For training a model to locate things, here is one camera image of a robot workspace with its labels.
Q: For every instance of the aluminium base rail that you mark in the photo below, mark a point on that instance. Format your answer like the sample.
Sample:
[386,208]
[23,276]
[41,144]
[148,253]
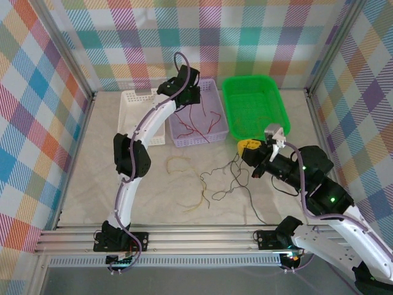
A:
[199,238]

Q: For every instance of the green plastic basket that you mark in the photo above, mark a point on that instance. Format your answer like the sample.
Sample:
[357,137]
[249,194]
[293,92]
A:
[255,98]

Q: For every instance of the aluminium side rail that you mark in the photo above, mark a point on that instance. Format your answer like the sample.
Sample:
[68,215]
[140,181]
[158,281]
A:
[75,159]
[317,123]

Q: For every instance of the aluminium frame post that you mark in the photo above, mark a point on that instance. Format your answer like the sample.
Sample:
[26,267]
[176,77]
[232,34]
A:
[66,46]
[336,46]

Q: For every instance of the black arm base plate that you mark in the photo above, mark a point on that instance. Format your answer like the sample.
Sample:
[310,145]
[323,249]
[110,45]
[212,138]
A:
[267,239]
[138,238]

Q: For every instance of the white plastic basket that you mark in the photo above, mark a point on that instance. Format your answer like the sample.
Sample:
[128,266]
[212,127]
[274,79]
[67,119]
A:
[129,110]

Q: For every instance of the purple plastic basket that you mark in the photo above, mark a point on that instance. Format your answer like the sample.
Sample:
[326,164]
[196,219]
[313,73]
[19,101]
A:
[215,95]

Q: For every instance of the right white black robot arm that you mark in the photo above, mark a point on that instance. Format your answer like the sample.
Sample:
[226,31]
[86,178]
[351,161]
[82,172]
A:
[337,246]

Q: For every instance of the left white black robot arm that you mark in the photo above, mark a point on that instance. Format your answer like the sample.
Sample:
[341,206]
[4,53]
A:
[126,190]

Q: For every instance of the small green circuit board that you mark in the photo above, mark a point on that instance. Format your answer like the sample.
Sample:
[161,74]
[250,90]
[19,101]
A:
[119,262]
[290,258]

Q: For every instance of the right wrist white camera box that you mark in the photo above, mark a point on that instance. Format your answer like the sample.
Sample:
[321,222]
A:
[274,135]

